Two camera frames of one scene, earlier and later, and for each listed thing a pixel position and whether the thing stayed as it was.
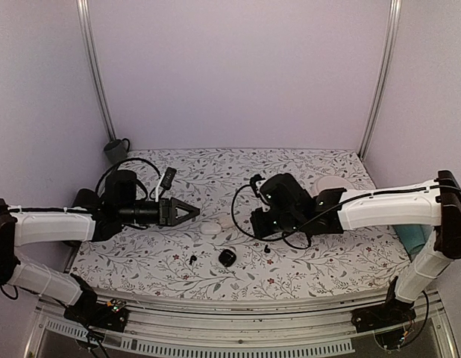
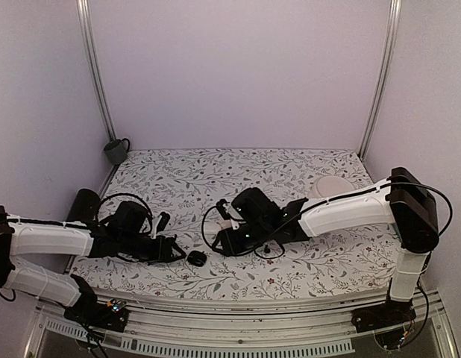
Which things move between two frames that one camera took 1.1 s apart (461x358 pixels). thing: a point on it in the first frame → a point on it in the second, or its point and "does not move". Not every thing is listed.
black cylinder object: (86, 197) does not move
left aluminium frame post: (83, 8) does not move
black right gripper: (259, 230) → (230, 247)
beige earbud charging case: (226, 222) does not move
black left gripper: (167, 213) → (162, 253)
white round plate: (329, 182) does not move
